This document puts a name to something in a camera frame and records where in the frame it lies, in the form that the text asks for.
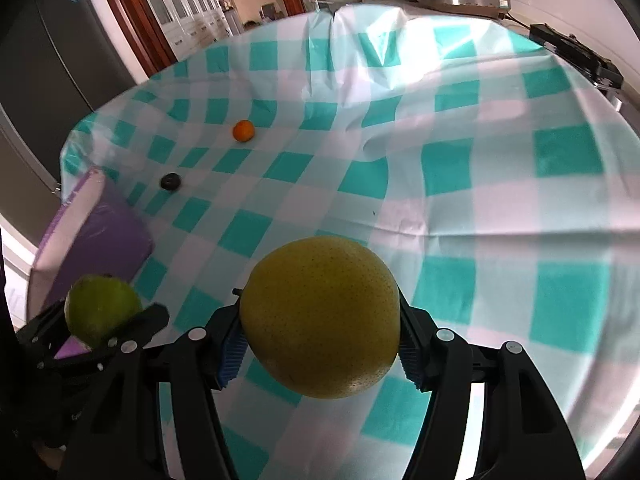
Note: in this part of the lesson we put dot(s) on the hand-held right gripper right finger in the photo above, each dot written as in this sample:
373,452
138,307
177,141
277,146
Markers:
410,360

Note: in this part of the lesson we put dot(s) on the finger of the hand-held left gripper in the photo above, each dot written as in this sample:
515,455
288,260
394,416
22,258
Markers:
45,322
145,322

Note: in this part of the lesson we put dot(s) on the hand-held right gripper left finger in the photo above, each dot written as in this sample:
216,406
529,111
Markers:
231,360

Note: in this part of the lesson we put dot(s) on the green round fruit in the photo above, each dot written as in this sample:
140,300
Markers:
100,307

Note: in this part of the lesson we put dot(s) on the purple container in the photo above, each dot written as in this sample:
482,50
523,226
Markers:
95,240

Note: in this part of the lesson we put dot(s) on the yellow pear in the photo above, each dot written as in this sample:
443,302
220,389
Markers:
320,317

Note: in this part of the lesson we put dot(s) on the small dark fruit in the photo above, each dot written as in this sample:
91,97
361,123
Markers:
170,181

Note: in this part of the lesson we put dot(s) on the teal checkered tablecloth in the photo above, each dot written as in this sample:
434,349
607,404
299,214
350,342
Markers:
475,170

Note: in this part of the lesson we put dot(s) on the orange kumquat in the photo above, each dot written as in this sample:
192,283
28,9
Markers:
243,130

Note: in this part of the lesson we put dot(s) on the dark grey refrigerator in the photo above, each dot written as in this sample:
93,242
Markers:
50,70

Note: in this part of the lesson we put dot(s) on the wooden glass-door cabinet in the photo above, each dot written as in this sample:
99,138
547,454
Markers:
170,5

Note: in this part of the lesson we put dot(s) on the black device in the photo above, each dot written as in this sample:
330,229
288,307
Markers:
575,54

